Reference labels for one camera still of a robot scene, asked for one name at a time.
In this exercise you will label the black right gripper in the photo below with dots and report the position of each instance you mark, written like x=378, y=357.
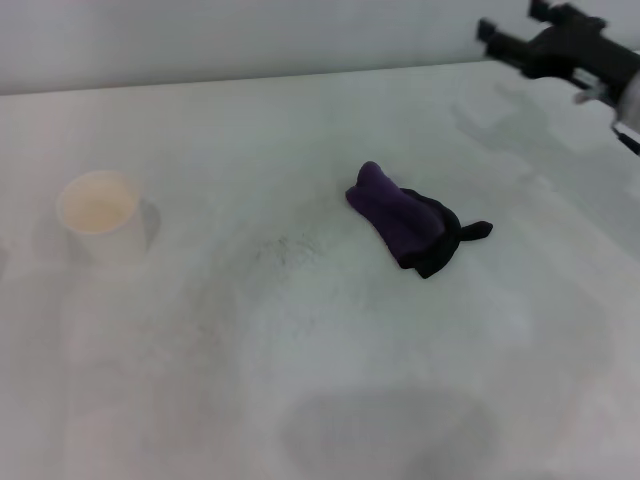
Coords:
x=585, y=52

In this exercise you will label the purple rag with black edge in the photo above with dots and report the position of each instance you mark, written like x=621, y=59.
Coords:
x=400, y=220

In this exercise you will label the white paper cup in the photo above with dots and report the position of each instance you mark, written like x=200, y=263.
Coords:
x=100, y=212

